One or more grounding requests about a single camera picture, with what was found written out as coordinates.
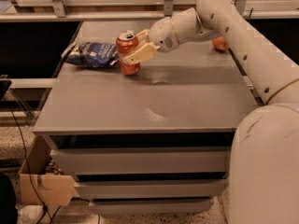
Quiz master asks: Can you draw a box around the red coke can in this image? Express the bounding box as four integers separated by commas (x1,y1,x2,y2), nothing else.
116,30,140,76

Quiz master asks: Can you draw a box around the cardboard box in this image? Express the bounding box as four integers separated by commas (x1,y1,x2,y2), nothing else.
20,136,75,206

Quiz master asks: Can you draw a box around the black cable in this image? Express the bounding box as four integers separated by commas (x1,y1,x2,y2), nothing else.
3,93,60,224

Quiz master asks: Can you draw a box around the metal shelf rail frame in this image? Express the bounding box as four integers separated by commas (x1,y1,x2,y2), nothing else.
0,0,299,22

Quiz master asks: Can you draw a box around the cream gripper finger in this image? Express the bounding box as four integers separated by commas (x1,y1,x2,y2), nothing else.
122,42,160,65
136,29,150,46

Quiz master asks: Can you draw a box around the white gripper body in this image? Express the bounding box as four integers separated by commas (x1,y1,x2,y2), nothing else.
149,17,179,52

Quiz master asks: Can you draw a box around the blue chip bag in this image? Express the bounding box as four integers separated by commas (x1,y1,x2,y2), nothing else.
65,42,119,68

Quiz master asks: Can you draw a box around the red apple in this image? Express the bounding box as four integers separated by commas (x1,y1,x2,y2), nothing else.
212,36,229,51

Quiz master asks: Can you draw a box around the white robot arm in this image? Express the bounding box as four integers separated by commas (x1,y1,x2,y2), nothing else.
123,0,299,224

